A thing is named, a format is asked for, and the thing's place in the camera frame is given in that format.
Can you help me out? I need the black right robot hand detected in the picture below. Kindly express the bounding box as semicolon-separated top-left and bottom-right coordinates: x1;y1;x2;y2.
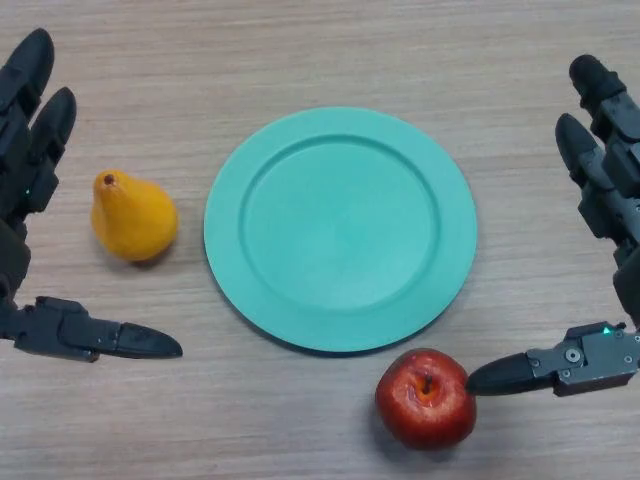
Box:
463;54;640;399

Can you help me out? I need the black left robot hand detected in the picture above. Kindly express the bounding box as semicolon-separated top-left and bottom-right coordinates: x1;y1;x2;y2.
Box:
0;27;184;364

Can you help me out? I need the red apple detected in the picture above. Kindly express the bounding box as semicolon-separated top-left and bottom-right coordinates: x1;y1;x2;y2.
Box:
374;347;478;451

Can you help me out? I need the green round plate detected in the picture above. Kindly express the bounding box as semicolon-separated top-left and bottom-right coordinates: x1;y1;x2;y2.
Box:
203;105;479;355

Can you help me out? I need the yellow pear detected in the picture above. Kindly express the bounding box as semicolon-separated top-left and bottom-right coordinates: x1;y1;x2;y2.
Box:
89;170;180;263

